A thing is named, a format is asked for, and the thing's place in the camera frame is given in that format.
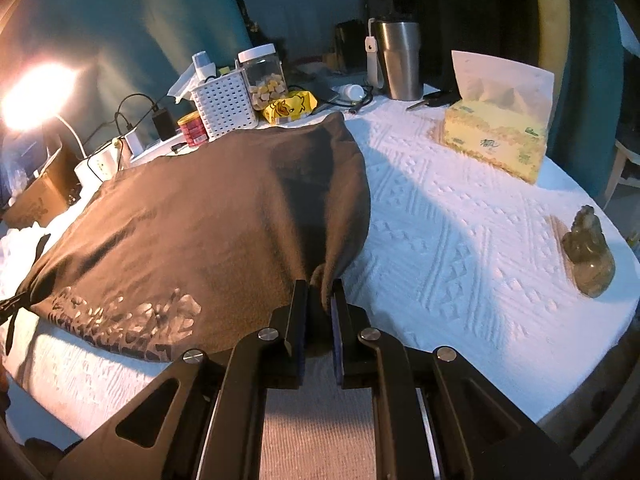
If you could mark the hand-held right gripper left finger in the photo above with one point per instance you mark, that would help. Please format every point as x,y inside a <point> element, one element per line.
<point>300,355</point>

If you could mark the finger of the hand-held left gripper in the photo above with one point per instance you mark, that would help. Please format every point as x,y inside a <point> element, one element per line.
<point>12,305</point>

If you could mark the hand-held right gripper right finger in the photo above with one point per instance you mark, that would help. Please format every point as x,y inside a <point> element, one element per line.
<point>336,350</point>

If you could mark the brown printed t-shirt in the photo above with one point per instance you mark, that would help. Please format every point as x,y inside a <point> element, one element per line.
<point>200,220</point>

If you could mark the brown cardboard box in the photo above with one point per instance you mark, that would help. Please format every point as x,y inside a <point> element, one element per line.
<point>40,195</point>

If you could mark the clear plastic bag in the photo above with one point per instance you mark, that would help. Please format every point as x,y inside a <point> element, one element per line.
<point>25,160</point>

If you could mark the cream cartoon mug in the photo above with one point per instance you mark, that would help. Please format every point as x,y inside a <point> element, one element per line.
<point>100,165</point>

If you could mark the white charger plug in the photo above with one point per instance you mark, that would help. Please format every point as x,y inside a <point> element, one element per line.
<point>135,142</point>

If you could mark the white desk lamp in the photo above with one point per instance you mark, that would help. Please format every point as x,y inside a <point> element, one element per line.
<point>30,95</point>

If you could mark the black charger plug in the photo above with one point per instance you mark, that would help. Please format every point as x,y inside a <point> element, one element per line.
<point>163,122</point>

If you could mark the yellow snack packet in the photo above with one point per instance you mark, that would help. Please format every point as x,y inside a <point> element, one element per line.
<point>290,107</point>

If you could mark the red tin can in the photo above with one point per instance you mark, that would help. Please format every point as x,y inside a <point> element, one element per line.
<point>192,131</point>

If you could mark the white pill bottle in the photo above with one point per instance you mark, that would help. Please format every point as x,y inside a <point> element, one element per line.
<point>352,92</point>

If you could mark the white perforated basket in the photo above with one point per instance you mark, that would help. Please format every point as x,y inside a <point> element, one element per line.
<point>225,107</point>

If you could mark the dark power bank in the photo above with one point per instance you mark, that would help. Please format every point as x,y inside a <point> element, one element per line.
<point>332,91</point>

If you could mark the yellow tissue box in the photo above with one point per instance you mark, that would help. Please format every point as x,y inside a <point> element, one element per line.
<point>495,140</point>

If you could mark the black car key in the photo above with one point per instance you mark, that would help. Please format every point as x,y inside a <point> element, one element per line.
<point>435,100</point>

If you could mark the green stone figurine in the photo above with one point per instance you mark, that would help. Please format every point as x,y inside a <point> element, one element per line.
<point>590,260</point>

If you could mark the clear snack jar white lid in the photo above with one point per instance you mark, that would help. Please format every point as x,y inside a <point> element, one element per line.
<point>262,80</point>

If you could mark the crumpled white tissue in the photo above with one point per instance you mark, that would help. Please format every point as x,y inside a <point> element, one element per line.
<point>182,82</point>

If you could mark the teal curtain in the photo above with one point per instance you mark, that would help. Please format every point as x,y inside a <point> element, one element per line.
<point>125,25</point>

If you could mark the small white bottle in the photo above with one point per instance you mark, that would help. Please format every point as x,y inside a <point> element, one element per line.
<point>204,66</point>

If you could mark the wooden stool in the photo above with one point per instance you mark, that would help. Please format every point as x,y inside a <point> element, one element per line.
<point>625,170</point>

